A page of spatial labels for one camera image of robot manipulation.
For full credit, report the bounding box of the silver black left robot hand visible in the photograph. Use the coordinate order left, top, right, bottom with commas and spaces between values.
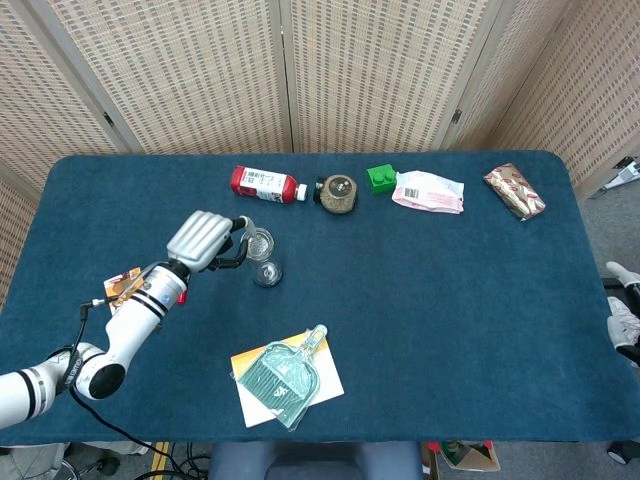
166, 210, 261, 274

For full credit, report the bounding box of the clear plastic bottle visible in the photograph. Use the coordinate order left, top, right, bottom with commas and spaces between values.
241, 227, 284, 289

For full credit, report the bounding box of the red juice bottle white label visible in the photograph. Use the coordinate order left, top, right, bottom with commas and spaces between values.
230, 165, 309, 205

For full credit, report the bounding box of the blue yellow cardboard box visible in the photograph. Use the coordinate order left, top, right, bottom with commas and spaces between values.
103, 267, 144, 316

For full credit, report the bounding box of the glass seed jar black lid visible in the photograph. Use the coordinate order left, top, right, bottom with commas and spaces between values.
313, 174, 359, 215

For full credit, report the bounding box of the green dustpan brush set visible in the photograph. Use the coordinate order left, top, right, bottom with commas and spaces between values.
229, 324, 329, 432

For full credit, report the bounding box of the woven folding screen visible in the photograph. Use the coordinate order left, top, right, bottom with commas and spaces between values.
0, 0, 640, 301

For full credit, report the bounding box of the white yellow notebook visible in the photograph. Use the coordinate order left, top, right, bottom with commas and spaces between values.
230, 329, 345, 429

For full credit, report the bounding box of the green building block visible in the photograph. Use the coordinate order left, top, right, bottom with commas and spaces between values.
366, 162, 399, 195

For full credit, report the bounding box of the brown gold snack packet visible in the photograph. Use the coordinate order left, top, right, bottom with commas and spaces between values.
483, 162, 547, 222

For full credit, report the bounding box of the open cardboard box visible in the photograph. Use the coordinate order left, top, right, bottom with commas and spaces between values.
422, 439, 502, 474

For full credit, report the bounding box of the white shoe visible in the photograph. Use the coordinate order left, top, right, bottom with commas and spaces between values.
607, 295, 640, 352
606, 260, 640, 291

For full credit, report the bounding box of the white metal stand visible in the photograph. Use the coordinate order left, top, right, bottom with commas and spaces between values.
601, 156, 640, 195

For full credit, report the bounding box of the black caster wheel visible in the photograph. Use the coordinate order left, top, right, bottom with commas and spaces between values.
607, 439, 640, 464

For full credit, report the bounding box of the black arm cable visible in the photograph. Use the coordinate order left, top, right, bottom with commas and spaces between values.
67, 297, 174, 467

